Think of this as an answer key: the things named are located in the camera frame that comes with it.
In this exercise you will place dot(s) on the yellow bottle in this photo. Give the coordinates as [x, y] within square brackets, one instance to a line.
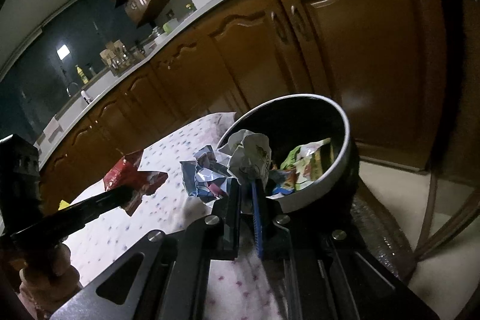
[81, 74]

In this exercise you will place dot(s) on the wooden lower kitchen cabinets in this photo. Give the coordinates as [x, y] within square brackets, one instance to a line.
[367, 61]

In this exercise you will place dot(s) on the metal faucet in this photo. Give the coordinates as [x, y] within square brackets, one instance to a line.
[77, 91]

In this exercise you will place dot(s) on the wooden chair frame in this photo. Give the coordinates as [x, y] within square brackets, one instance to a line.
[446, 241]

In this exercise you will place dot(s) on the green cup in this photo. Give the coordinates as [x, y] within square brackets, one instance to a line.
[167, 28]

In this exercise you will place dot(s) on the white dish towel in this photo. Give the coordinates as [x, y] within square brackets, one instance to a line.
[48, 132]

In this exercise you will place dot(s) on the dotted white tablecloth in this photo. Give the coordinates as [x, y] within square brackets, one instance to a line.
[168, 207]

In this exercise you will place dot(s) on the black bin with silver rim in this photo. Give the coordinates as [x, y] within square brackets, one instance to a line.
[300, 125]

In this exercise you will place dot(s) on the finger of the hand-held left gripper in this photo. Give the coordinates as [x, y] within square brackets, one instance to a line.
[101, 205]

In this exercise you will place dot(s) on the bright rectangular light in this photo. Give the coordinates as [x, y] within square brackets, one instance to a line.
[63, 52]

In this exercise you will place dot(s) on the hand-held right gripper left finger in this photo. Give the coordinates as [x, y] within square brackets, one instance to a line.
[234, 222]

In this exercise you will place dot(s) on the colourful crumpled wrapper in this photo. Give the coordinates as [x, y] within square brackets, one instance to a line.
[283, 185]

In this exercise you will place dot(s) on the white paper wrapper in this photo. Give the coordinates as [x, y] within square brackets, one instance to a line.
[251, 151]

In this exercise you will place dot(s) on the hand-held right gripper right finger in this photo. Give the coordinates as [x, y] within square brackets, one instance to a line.
[258, 222]

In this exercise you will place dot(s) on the green snack wrapper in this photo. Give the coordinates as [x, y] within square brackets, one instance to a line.
[303, 162]

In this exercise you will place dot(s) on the wooden utensil rack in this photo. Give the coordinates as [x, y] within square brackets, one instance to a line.
[118, 57]

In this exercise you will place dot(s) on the person's left hand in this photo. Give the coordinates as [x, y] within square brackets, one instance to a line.
[48, 267]

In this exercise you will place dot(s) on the blue and white crumpled wrapper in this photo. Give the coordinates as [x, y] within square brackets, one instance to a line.
[204, 181]

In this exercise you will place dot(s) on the red snack packet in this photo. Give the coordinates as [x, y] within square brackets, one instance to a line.
[123, 170]

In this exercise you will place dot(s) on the small yellow scrap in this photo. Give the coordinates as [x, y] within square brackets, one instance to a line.
[63, 205]

